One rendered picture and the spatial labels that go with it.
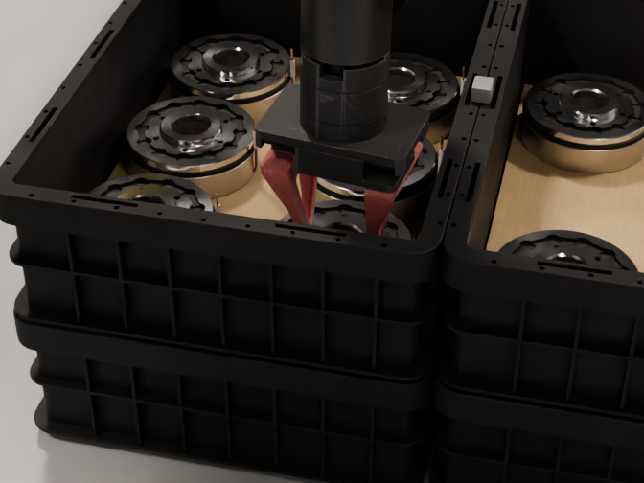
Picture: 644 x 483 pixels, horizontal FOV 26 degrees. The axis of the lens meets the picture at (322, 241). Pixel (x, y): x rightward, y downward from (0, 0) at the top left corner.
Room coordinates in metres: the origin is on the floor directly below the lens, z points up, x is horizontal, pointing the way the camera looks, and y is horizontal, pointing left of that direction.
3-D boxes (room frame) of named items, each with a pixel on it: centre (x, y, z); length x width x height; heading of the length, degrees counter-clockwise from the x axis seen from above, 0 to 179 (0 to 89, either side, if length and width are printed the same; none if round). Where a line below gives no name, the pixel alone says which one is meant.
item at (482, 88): (0.85, -0.11, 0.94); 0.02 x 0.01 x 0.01; 167
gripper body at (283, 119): (0.77, -0.01, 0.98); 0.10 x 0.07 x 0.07; 70
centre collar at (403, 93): (0.99, -0.06, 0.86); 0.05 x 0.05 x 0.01
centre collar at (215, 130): (0.91, 0.10, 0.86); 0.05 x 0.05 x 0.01
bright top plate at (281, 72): (1.02, 0.08, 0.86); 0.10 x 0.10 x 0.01
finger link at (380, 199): (0.77, -0.02, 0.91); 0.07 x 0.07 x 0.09; 70
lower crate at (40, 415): (0.90, 0.03, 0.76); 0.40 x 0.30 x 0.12; 167
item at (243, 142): (0.91, 0.10, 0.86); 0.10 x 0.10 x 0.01
